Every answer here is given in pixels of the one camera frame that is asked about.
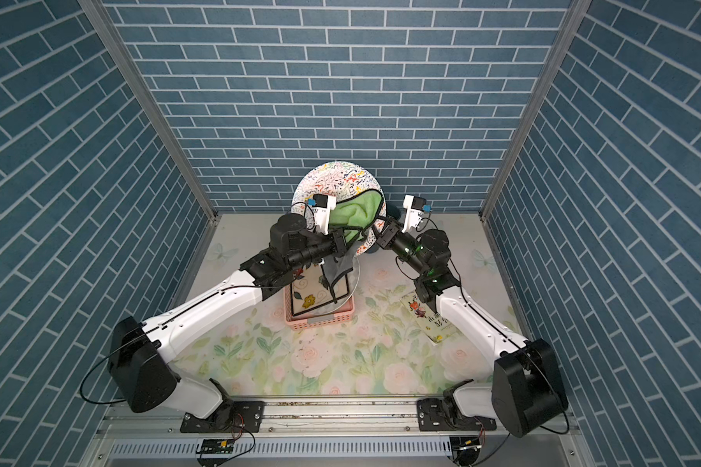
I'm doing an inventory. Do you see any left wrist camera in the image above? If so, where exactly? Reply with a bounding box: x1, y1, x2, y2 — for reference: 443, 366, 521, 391
307, 194, 337, 235

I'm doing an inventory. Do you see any round colourful squiggle plate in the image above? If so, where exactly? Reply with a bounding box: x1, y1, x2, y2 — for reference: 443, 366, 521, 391
290, 161, 387, 256

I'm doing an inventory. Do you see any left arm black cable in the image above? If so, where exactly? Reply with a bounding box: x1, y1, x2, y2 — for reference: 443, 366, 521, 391
79, 343, 130, 407

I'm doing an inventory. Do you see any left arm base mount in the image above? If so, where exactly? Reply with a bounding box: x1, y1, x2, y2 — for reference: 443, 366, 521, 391
180, 400, 266, 434

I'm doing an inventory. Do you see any teal plastic bin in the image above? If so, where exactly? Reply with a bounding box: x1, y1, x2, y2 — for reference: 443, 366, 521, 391
366, 204, 402, 255

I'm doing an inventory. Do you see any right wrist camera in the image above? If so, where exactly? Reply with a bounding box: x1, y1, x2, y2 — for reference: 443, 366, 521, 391
402, 195, 432, 234

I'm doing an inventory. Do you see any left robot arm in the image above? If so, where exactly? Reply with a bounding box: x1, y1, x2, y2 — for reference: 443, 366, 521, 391
108, 213, 358, 426

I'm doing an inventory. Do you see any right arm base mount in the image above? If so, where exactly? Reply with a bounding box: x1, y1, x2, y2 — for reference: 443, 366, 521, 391
416, 379, 497, 432

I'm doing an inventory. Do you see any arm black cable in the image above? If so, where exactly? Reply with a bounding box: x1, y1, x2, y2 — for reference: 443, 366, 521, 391
501, 337, 572, 437
79, 343, 130, 407

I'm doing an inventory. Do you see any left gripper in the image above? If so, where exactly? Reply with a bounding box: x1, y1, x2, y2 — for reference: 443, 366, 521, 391
283, 224, 361, 270

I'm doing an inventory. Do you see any aluminium corner post right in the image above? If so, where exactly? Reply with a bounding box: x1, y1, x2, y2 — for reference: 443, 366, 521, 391
480, 0, 591, 223

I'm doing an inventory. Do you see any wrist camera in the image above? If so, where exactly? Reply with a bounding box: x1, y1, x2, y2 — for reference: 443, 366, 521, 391
402, 195, 432, 234
307, 194, 337, 235

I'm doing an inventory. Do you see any colourful picture book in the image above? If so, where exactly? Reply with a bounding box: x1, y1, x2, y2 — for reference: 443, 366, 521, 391
400, 292, 457, 344

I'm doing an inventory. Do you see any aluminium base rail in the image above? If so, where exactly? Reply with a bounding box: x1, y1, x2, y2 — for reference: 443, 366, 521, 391
81, 396, 593, 466

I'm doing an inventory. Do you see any aluminium corner post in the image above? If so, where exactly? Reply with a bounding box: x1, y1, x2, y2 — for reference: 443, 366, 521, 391
480, 0, 591, 223
78, 0, 218, 223

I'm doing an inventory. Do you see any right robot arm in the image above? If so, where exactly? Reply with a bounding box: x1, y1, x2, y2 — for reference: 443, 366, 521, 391
373, 217, 569, 438

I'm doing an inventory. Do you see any green circuit board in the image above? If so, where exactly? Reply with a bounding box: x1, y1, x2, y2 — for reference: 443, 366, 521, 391
196, 439, 236, 457

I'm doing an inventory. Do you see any aluminium corner post left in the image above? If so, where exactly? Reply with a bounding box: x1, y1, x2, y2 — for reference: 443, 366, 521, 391
78, 0, 218, 223

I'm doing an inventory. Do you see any floral table mat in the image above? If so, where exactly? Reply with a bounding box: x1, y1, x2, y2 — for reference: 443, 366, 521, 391
173, 213, 527, 396

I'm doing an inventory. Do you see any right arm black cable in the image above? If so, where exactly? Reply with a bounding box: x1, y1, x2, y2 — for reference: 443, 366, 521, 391
501, 337, 572, 437

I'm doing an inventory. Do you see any square flower plate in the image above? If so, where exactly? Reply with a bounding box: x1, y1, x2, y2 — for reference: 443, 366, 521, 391
289, 265, 352, 319

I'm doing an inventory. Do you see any pink plastic basket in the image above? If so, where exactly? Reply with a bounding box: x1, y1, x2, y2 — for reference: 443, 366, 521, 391
284, 279, 354, 331

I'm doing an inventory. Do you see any green microfiber cloth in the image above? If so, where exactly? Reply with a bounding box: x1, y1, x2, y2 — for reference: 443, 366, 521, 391
329, 189, 385, 249

